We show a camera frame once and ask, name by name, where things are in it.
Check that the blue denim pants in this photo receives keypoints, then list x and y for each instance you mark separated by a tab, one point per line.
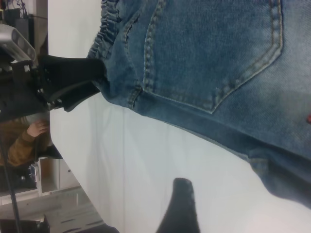
206	72

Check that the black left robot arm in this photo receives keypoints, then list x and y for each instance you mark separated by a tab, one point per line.
14	109

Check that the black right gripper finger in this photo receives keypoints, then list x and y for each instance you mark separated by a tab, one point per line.
181	211

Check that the black equipment box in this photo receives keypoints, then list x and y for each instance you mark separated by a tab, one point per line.
15	15

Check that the person's bare hand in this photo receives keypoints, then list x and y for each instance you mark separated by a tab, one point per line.
37	129

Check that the white shelf cabinet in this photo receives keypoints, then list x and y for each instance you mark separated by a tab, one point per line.
51	174

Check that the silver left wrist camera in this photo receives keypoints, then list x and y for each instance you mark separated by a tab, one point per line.
17	41

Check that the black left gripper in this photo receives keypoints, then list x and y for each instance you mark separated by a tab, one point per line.
26	82

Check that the mustard sleeved person's forearm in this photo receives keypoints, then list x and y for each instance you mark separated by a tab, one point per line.
19	150

